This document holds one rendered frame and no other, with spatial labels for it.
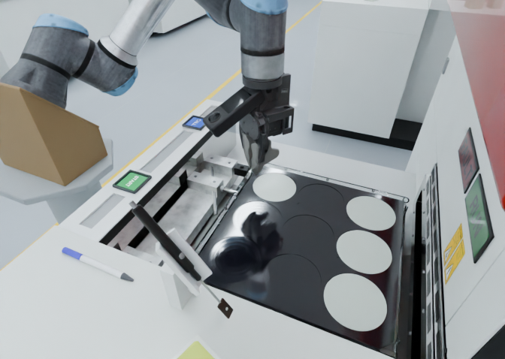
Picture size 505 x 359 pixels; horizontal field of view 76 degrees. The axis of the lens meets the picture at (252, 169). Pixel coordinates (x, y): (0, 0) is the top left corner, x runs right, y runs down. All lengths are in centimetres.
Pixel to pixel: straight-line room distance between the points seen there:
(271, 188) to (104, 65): 58
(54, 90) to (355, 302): 83
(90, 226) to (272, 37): 45
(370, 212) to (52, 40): 86
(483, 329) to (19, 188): 102
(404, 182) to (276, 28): 60
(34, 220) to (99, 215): 162
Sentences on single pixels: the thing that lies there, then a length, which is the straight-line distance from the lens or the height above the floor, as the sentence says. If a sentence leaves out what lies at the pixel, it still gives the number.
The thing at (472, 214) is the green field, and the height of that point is 109.
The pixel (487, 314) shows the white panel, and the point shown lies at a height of 108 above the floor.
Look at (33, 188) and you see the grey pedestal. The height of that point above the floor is 82.
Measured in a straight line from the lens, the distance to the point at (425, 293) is 59.
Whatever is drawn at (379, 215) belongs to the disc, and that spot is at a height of 90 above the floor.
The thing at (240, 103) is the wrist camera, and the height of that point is 114.
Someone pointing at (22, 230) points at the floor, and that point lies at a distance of 225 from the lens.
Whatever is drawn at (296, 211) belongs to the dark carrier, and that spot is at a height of 90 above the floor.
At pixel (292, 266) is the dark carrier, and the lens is 61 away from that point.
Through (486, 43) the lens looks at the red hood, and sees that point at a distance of 49.
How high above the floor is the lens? 140
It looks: 38 degrees down
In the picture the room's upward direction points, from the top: straight up
